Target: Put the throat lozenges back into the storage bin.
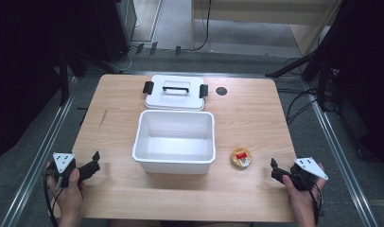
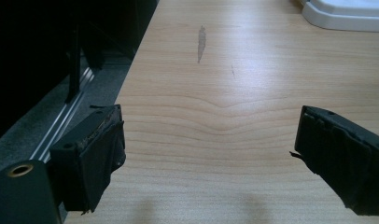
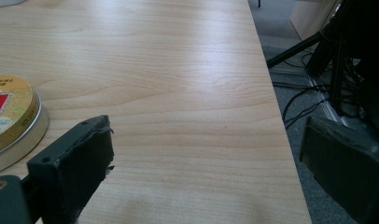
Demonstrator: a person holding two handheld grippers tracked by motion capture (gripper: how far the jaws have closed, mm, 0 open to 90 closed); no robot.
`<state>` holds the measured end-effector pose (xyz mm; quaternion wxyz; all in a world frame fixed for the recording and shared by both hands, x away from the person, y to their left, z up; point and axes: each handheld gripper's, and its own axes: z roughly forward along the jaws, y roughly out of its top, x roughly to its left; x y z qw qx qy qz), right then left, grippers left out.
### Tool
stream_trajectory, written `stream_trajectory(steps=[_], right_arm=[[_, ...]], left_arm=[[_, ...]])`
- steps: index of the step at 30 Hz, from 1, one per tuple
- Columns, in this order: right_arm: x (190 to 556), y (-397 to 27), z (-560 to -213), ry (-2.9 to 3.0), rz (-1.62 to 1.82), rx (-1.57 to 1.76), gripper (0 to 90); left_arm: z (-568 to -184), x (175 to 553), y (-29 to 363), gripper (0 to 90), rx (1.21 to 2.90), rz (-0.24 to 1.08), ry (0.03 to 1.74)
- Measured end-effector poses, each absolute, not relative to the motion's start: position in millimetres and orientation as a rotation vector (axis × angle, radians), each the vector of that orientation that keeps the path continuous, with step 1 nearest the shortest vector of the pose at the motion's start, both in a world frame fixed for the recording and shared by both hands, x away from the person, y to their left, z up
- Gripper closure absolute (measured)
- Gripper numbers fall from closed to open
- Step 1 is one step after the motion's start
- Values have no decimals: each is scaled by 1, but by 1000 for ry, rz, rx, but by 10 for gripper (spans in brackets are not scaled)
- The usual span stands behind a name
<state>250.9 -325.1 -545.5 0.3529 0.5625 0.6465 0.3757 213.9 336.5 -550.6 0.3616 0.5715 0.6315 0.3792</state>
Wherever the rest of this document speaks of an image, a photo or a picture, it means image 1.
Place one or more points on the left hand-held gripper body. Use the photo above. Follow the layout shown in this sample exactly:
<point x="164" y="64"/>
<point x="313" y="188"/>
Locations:
<point x="63" y="160"/>

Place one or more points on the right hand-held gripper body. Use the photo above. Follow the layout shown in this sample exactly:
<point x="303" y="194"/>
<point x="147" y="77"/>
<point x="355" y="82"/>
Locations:
<point x="308" y="167"/>

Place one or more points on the round yellow tin red label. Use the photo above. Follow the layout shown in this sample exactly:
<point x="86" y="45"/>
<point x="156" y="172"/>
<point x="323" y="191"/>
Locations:
<point x="241" y="157"/>

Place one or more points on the white plastic storage box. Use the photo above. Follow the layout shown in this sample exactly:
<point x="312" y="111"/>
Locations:
<point x="174" y="148"/>

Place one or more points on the person's right hand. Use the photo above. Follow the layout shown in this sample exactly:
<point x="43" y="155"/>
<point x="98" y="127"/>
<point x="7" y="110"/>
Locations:
<point x="303" y="203"/>

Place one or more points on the person's left hand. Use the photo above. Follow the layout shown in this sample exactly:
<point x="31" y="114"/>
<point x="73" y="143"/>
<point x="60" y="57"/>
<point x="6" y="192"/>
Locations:
<point x="68" y="200"/>

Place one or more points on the black metal stand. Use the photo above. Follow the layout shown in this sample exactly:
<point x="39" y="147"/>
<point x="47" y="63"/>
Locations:
<point x="64" y="78"/>

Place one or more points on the black round table grommet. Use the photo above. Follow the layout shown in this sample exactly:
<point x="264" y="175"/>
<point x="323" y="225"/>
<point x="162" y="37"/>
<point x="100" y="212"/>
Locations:
<point x="221" y="91"/>

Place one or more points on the black curtain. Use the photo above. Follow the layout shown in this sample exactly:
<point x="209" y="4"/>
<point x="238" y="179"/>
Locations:
<point x="366" y="78"/>
<point x="26" y="72"/>

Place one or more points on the black tripod stand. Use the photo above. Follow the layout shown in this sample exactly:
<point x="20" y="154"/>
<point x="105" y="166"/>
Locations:
<point x="319" y="60"/>

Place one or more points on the black plug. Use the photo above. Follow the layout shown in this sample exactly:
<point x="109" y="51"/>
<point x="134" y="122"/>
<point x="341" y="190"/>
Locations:
<point x="153" y="48"/>
<point x="178" y="50"/>
<point x="139" y="48"/>

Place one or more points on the dark cabinet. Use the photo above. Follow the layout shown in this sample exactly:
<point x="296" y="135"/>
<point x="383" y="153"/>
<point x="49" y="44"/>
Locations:
<point x="117" y="28"/>

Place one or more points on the light wooden furniture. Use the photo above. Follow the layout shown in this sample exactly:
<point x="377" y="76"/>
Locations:
<point x="259" y="12"/>

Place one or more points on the metal floor rail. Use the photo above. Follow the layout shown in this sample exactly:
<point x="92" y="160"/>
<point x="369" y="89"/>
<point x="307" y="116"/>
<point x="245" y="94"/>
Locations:
<point x="341" y="151"/>
<point x="42" y="151"/>

